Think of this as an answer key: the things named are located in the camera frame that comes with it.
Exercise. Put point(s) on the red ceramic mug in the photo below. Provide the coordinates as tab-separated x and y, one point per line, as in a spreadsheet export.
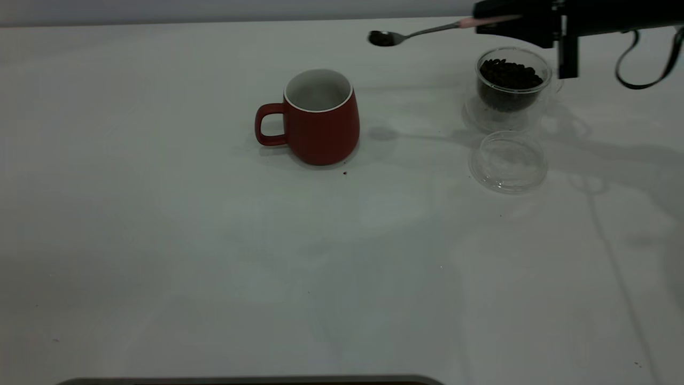
320	136

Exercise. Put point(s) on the pile of coffee beans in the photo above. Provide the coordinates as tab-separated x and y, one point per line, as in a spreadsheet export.
508	80

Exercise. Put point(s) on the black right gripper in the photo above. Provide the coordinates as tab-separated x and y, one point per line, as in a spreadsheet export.
614	13

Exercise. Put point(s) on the small clear glass dish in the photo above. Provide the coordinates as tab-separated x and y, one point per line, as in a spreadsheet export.
507	166

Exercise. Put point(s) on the glass saucer under cup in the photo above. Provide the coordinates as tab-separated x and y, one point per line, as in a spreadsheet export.
478	120

